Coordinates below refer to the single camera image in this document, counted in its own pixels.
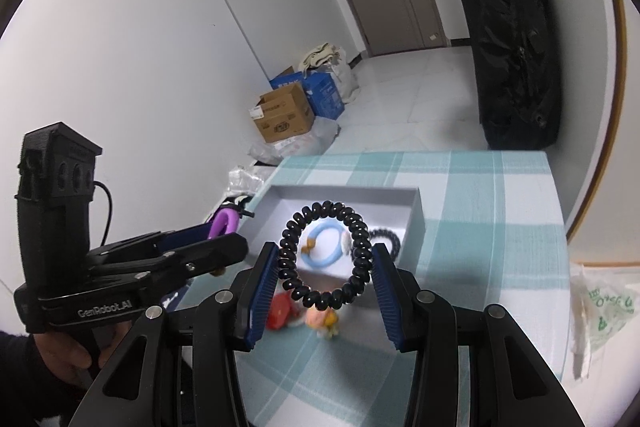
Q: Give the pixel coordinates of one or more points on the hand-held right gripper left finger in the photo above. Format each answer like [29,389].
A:
[262,292]

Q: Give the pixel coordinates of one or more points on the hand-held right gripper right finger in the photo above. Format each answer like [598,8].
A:
[387,297]

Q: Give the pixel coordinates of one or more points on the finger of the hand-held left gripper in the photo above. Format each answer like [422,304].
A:
[175,238]
[210,254]

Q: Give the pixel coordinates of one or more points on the grey cardboard jewelry box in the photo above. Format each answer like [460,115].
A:
[345,197]

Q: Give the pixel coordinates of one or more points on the person's left forearm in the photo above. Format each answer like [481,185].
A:
[25,382]

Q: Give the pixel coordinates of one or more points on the person's left hand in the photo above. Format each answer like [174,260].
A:
[65,357]

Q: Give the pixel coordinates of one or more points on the red round ornament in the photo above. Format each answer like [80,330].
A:
[280,312]

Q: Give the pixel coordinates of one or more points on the small orange toy charm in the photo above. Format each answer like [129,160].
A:
[320,319]

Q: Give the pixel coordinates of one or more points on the crumpled plastic wrap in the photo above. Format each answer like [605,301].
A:
[245,182]

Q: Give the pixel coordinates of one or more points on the teal checkered tablecloth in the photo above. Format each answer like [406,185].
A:
[475,232]

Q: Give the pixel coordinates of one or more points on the clear plastic bag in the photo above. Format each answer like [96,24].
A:
[300,144]

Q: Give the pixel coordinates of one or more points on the brown cardboard box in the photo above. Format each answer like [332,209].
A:
[285,117]

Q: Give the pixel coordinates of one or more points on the blue cardboard box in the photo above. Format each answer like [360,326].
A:
[325,97]

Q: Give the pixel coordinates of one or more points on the green printed plastic bag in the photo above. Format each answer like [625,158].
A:
[600,307]

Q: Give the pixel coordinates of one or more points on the white plastic bag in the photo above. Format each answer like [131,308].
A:
[347,79]

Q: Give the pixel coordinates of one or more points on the beige cloth bag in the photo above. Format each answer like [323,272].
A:
[320,54]

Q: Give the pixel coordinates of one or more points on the large black bag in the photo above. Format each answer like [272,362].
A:
[510,47]

